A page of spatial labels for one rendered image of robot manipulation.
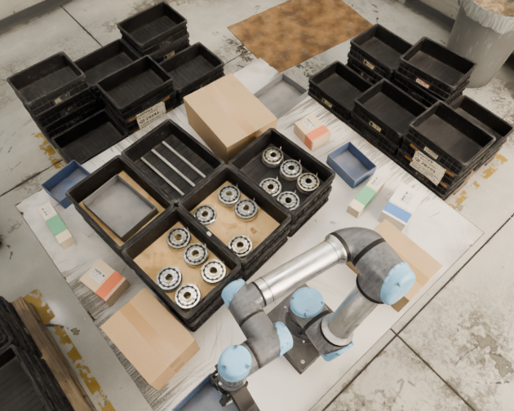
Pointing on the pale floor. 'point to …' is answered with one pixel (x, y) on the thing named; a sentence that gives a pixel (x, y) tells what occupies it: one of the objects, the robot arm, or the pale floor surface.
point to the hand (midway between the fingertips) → (232, 399)
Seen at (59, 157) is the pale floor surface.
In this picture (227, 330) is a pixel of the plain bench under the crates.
